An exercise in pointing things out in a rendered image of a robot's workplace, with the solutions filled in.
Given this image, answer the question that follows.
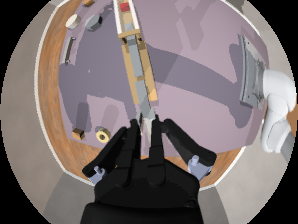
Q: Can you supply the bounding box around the white cylinder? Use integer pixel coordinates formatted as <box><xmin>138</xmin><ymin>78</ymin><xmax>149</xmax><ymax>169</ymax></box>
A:
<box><xmin>66</xmin><ymin>14</ymin><xmax>81</xmax><ymax>29</ymax></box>

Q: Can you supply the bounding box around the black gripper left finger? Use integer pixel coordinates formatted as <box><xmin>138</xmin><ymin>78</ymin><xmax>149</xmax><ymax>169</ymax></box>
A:
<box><xmin>82</xmin><ymin>109</ymin><xmax>144</xmax><ymax>189</ymax></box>

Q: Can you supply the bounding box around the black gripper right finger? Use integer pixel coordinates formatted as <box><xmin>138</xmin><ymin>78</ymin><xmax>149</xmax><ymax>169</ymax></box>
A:
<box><xmin>147</xmin><ymin>106</ymin><xmax>217</xmax><ymax>188</ymax></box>

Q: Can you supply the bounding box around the beige roll of tape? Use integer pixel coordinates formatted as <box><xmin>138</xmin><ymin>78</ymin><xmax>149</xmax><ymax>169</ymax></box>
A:
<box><xmin>96</xmin><ymin>128</ymin><xmax>111</xmax><ymax>143</ymax></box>

